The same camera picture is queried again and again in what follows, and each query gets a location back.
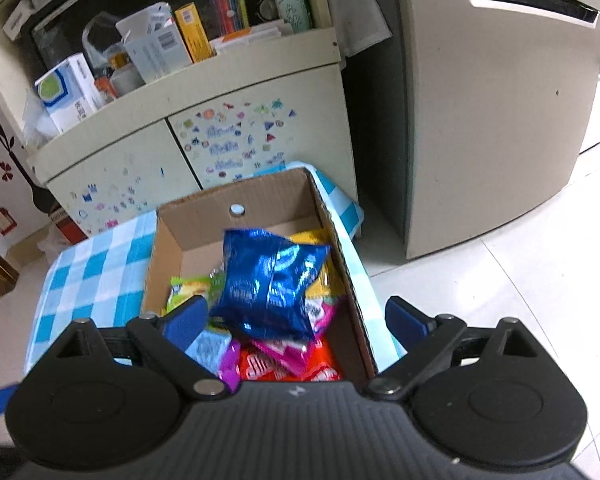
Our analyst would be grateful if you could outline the red brown carton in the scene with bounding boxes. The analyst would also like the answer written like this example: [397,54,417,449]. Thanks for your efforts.
[47,205,88,246]

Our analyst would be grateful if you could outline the light blue snack packet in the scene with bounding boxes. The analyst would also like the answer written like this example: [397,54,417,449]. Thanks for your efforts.
[185,327,233,376]

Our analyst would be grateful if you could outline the small white box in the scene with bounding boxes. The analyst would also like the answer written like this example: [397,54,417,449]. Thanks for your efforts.
[2,0,35,41]

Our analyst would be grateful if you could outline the white hanging towel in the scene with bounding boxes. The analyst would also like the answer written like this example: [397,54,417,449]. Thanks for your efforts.
[321,0,393,57]

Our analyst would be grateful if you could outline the blue white checkered tablecloth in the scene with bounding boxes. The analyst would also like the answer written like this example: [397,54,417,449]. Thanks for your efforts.
[24,160,406,376]

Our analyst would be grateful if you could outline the white barcode box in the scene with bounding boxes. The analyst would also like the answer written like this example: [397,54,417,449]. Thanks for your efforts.
[115,2,195,83]

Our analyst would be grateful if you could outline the black flower wall decal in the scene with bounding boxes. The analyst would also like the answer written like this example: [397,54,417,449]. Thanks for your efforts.
[0,75,56,216]

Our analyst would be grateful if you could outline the orange noodle snack packet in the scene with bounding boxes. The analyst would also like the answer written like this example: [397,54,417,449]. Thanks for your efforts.
[235,337,343,383]

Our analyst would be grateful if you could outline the mustard yellow snack packet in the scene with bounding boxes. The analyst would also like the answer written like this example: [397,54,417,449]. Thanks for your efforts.
[287,230,348,306]

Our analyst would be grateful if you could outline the green white box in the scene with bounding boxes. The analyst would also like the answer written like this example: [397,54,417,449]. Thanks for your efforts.
[270,0,313,36]

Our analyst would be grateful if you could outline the pink snack packet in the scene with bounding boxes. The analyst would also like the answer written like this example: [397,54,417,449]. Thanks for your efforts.
[240,296,341,378]

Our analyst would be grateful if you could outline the purple noodle snack packet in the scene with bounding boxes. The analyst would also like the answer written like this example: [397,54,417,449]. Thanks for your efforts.
[216,340,243,393]

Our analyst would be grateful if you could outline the blue foil snack packet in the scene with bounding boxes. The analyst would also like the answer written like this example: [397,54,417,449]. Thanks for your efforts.
[209,228,332,343]

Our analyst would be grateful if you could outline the stack of papers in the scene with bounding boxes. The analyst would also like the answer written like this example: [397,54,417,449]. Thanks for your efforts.
[210,20,283,56]

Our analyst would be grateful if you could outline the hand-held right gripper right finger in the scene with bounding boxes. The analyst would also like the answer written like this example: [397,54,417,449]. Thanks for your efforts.
[362,295,544,402]

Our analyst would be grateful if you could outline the beige refrigerator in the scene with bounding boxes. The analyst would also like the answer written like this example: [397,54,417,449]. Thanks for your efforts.
[342,0,600,261]

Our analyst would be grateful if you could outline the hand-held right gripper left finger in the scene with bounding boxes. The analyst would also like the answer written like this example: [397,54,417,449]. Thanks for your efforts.
[55,294,231,402]

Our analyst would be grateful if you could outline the brown cardboard box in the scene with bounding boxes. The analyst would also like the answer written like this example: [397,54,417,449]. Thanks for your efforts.
[141,167,378,383]

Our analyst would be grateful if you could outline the green chip packet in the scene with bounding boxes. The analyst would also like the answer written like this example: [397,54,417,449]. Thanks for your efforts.
[166,269,226,313]

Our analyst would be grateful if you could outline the crumpled clear plastic wrap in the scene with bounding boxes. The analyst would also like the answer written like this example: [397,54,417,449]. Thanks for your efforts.
[22,90,61,151]

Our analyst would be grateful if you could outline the small orange item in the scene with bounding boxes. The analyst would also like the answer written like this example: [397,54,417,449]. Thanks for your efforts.
[94,76,118,103]

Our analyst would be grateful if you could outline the cream cabinet with stickers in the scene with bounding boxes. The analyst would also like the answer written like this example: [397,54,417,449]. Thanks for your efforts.
[0,0,361,241]

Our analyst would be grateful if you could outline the clear plastic shelf bag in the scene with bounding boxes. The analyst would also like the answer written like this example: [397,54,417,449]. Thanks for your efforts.
[82,11,131,71]

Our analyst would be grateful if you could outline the colourful striped pack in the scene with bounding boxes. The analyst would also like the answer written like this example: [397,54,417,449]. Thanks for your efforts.
[205,0,251,41]

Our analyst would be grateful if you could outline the yellow box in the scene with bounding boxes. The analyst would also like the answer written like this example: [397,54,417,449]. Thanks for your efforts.
[174,2,216,63]

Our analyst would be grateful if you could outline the white blue carton box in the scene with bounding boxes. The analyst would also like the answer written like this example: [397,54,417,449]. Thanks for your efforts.
[34,52,106,135]

